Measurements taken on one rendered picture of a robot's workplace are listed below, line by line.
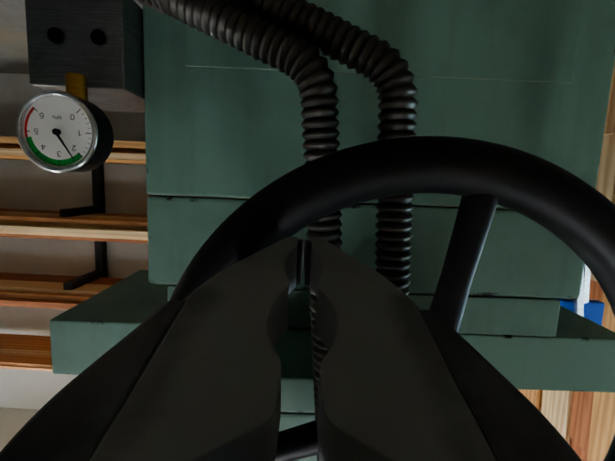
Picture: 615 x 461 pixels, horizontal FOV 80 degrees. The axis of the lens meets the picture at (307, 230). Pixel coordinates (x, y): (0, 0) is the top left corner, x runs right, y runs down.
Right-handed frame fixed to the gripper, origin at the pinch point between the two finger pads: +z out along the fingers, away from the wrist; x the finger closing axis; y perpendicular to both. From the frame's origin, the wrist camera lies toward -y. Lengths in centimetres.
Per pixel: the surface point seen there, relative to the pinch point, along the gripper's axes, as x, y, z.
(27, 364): -182, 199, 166
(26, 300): -179, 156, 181
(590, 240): 13.8, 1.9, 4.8
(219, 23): -5.8, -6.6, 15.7
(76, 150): -18.1, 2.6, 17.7
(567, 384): 28.5, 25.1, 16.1
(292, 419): -0.3, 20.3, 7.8
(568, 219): 12.5, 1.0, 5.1
